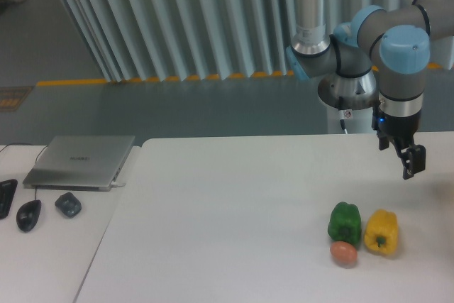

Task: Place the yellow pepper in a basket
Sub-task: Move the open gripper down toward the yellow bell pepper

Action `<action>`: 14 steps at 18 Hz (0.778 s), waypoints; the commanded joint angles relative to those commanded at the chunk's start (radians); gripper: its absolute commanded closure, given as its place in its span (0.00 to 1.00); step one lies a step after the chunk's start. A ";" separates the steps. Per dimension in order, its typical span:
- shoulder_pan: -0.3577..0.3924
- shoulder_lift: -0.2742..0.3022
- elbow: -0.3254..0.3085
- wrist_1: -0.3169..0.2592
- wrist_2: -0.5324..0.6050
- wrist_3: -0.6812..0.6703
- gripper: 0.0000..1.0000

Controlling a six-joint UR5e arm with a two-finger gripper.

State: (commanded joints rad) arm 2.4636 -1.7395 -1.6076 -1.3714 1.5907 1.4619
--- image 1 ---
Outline brown egg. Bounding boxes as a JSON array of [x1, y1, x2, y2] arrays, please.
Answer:
[[330, 241, 358, 266]]

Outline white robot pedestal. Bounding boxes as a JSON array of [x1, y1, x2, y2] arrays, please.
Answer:
[[326, 106, 374, 134]]

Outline green bell pepper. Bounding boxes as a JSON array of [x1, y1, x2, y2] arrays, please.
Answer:
[[327, 202, 362, 246]]

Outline black computer mouse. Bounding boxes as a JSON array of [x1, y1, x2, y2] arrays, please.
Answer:
[[16, 199, 42, 233]]

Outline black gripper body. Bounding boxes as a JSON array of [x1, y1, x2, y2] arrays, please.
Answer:
[[372, 99, 423, 149]]

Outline yellow bell pepper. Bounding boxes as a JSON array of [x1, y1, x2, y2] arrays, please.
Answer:
[[363, 209, 399, 255]]

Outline black mouse cable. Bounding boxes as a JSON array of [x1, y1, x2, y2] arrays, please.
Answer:
[[0, 142, 49, 202]]

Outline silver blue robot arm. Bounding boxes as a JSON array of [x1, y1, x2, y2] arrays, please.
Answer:
[[287, 0, 453, 179]]

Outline white laptop cable plug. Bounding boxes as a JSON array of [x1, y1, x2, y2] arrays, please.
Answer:
[[111, 182, 126, 188]]

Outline dark grey small device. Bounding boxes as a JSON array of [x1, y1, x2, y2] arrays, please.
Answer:
[[55, 192, 82, 219]]

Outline white robot base cable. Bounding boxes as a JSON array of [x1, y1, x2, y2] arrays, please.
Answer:
[[336, 96, 353, 136]]

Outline silver closed laptop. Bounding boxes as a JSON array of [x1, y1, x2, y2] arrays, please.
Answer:
[[23, 136, 135, 191]]

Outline black keyboard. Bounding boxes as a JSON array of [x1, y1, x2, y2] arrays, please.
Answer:
[[0, 179, 18, 220]]

